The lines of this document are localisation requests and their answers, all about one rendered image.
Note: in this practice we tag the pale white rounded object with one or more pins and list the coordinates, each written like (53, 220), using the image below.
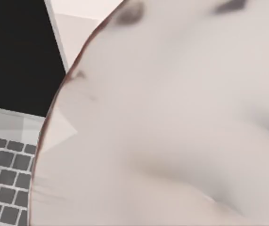
(162, 117)

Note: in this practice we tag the silver laptop with black screen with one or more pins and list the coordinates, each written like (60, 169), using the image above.
(11, 70)

